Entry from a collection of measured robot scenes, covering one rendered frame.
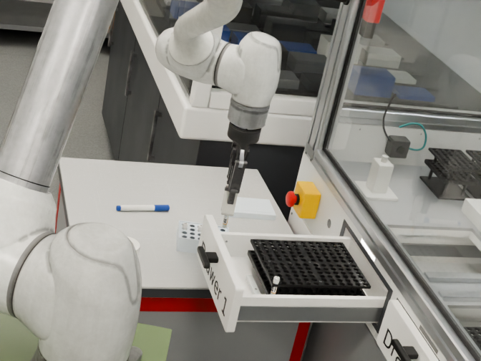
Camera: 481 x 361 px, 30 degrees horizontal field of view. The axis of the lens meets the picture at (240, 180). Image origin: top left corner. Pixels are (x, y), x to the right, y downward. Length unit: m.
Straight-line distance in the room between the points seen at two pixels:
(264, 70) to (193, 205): 0.54
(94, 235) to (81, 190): 0.92
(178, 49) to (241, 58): 0.14
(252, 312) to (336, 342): 0.37
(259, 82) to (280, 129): 0.74
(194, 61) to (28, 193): 0.62
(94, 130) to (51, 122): 3.04
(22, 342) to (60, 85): 0.46
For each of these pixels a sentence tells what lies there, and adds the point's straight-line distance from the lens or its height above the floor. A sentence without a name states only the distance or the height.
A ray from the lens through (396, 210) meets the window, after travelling 1.91.
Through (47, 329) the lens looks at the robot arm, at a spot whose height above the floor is 0.99.
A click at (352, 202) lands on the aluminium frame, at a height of 0.99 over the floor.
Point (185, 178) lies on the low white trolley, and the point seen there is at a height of 0.76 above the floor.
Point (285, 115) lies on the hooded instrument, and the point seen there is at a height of 0.90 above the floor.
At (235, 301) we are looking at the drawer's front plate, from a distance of 1.77.
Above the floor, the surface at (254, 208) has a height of 0.78.
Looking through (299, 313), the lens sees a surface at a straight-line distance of 1.86.
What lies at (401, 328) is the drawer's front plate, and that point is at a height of 0.91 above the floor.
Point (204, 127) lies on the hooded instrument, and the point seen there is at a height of 0.84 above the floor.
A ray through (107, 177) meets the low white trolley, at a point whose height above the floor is 0.76.
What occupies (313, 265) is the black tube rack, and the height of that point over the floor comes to 0.90.
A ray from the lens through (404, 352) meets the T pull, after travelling 1.75.
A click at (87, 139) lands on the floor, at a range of 4.45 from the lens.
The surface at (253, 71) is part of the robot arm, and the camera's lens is 1.97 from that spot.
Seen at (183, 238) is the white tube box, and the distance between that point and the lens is 2.14.
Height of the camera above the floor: 1.87
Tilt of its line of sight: 26 degrees down
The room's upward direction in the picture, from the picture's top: 12 degrees clockwise
